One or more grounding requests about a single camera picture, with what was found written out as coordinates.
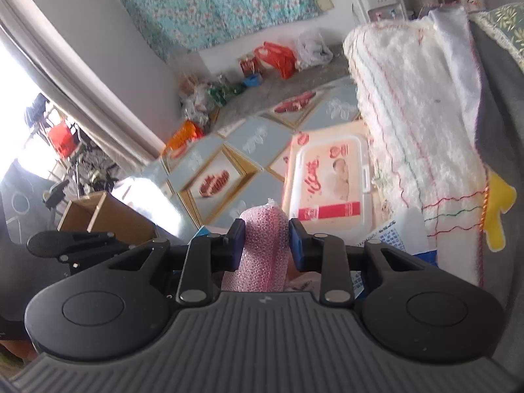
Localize pink towel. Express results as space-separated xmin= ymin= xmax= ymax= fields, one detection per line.
xmin=221 ymin=200 xmax=290 ymax=293

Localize blue tissue pack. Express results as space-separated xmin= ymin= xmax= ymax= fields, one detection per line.
xmin=356 ymin=212 xmax=438 ymax=272

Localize brown cardboard box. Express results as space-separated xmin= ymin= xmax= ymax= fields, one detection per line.
xmin=58 ymin=192 xmax=156 ymax=245

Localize baby wipes pack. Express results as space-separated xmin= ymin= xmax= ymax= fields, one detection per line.
xmin=282 ymin=121 xmax=373 ymax=244

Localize wheelchair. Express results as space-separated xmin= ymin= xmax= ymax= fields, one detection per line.
xmin=24 ymin=93 xmax=120 ymax=197

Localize grey window curtain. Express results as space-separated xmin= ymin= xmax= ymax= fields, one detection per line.
xmin=1 ymin=0 xmax=178 ymax=170

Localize orange snack bag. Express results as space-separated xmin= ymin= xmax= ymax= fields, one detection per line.
xmin=162 ymin=120 xmax=204 ymax=158

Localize blue bowl on floor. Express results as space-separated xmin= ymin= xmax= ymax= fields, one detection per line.
xmin=242 ymin=73 xmax=264 ymax=88

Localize red carton on floor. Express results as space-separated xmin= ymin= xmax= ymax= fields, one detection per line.
xmin=239 ymin=55 xmax=261 ymax=78

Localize red plastic bag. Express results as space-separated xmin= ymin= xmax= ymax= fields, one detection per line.
xmin=254 ymin=42 xmax=297 ymax=80

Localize white plastic bag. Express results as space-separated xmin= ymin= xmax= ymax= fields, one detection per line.
xmin=295 ymin=29 xmax=334 ymax=71

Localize white woven blanket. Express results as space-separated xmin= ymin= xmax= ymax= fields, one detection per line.
xmin=343 ymin=5 xmax=489 ymax=286

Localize white water dispenser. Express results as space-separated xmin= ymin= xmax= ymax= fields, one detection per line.
xmin=352 ymin=0 xmax=408 ymax=24

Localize grey blanket yellow patches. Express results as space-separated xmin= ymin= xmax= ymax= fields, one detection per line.
xmin=471 ymin=22 xmax=523 ymax=372

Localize green floral pillow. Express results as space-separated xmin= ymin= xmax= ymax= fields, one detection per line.
xmin=469 ymin=3 xmax=524 ymax=70

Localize floral teal wall cloth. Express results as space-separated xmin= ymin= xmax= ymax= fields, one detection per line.
xmin=120 ymin=0 xmax=324 ymax=60

